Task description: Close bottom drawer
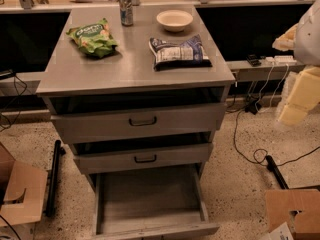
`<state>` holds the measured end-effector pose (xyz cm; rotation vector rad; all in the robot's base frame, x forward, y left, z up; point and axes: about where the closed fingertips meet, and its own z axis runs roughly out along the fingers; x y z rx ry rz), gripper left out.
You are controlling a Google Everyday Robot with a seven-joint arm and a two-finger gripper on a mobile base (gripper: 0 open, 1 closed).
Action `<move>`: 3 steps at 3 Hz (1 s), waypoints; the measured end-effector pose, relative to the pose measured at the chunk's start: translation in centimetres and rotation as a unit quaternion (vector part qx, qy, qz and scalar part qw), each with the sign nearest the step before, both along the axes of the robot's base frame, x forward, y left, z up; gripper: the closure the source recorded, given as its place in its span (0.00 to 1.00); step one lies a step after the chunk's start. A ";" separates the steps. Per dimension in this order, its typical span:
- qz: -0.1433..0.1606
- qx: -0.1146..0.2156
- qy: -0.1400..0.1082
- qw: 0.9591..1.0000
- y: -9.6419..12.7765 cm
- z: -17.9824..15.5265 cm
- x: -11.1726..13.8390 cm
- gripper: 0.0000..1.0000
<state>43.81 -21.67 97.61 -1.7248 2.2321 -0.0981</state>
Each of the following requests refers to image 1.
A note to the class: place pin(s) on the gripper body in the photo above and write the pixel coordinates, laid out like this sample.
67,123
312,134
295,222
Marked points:
308,40

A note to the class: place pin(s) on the black bar left floor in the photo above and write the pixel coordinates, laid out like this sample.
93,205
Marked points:
53,179

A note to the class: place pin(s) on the grey drawer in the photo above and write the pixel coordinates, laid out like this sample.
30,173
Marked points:
143,158
163,203
138,123

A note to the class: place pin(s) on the left cardboard box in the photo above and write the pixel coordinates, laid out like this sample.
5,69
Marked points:
24,189

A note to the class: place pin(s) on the black power adapter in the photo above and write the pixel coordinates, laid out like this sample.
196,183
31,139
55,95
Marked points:
253,107

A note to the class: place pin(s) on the white power strip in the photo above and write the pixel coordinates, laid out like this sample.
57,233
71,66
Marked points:
281,59

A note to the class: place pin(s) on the white empty bowl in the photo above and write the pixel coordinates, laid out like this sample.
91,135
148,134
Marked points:
174,20

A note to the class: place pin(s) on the grey drawer cabinet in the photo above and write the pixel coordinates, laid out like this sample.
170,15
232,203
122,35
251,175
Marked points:
74,83

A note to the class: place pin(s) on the grey middle drawer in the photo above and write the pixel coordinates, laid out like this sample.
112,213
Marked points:
143,158

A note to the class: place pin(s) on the grey top drawer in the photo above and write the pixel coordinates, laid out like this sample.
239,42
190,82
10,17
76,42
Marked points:
138,123

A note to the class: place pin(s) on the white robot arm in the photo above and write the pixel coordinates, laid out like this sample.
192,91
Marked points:
311,18

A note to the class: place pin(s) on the black bar floor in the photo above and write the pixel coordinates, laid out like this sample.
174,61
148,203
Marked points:
272,167
53,179

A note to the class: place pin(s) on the blue white snack bag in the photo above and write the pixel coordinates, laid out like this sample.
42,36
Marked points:
189,53

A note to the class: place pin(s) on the black bar right floor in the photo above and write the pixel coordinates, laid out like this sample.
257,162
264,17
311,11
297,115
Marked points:
272,167

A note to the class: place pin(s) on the cardboard box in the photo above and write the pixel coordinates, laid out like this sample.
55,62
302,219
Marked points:
24,189
298,208

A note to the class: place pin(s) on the right cardboard box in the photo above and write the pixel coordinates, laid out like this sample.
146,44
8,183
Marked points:
298,208

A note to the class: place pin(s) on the grey bottom drawer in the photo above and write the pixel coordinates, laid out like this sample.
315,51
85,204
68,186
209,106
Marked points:
163,203

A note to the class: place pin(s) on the silver soda can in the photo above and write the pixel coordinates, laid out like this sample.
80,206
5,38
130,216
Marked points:
126,12

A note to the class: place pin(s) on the green chip bag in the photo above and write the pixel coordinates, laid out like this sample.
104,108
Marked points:
94,39

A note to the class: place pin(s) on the black phone on ledge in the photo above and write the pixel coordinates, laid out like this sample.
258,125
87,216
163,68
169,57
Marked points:
253,60

